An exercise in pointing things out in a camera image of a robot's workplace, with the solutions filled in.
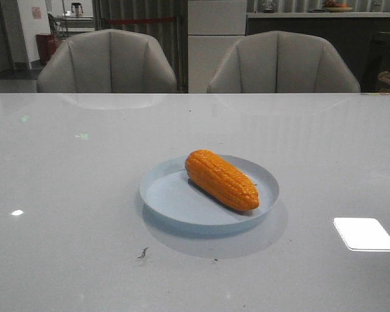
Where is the orange plastic corn cob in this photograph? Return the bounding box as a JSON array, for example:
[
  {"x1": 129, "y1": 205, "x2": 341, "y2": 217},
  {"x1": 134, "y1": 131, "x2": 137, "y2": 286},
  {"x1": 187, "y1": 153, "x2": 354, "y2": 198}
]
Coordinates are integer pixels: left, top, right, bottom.
[{"x1": 185, "y1": 149, "x2": 259, "y2": 211}]

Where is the light blue round plate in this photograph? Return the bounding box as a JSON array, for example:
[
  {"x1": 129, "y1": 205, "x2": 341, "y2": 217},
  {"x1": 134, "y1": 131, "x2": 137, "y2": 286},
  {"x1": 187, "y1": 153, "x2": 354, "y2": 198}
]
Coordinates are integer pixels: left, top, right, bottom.
[{"x1": 139, "y1": 155, "x2": 280, "y2": 235}]

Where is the right beige leather chair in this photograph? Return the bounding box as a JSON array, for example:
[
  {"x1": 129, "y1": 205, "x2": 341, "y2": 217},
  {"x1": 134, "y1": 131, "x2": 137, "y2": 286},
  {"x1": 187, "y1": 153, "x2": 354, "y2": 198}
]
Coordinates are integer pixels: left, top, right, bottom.
[{"x1": 207, "y1": 31, "x2": 360, "y2": 94}]

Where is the beige leather chair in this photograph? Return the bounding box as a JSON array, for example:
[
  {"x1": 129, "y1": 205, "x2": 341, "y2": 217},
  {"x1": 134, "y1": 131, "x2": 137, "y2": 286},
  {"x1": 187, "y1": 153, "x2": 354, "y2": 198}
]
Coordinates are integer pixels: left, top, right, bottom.
[
  {"x1": 36, "y1": 29, "x2": 177, "y2": 93},
  {"x1": 207, "y1": 31, "x2": 360, "y2": 94}
]

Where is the left beige leather chair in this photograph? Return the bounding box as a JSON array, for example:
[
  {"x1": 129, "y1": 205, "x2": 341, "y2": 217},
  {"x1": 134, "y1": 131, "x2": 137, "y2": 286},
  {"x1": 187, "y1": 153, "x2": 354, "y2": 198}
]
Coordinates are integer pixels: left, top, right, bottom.
[{"x1": 36, "y1": 29, "x2": 177, "y2": 93}]

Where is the white cabinet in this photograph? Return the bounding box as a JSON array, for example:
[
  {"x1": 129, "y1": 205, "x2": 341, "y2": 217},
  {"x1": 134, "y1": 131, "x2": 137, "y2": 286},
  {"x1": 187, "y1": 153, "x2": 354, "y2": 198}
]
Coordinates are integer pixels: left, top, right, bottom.
[{"x1": 188, "y1": 1, "x2": 247, "y2": 93}]

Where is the red barrier belt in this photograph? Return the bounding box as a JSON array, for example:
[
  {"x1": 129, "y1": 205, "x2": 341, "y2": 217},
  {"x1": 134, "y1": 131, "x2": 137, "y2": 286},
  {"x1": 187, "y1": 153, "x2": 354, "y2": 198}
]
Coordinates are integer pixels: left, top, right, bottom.
[{"x1": 104, "y1": 16, "x2": 178, "y2": 25}]

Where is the background table with jug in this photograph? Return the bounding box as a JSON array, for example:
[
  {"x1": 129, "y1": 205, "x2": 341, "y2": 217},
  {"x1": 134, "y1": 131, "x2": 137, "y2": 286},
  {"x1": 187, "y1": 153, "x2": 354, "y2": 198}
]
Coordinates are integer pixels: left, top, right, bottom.
[{"x1": 47, "y1": 13, "x2": 95, "y2": 38}]

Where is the red trash bin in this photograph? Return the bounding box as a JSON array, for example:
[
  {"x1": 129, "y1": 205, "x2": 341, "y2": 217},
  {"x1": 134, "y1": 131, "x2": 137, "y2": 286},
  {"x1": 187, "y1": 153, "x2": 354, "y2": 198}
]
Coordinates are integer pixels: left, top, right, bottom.
[{"x1": 36, "y1": 34, "x2": 57, "y2": 65}]

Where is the thermos jug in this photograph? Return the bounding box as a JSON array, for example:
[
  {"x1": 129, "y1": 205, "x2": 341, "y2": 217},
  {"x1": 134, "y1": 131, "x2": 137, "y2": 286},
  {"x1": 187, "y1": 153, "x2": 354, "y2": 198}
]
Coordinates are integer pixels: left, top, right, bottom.
[{"x1": 71, "y1": 2, "x2": 83, "y2": 18}]

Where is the grey counter with white top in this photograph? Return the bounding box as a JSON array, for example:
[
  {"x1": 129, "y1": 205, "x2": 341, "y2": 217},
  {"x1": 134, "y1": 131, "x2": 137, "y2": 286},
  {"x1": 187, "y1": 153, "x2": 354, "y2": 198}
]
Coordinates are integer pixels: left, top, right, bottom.
[{"x1": 245, "y1": 12, "x2": 390, "y2": 83}]

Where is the fruit bowl on counter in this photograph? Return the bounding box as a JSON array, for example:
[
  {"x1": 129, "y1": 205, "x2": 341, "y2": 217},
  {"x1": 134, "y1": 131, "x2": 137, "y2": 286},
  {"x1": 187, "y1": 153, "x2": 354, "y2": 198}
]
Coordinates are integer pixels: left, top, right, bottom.
[{"x1": 322, "y1": 0, "x2": 353, "y2": 12}]

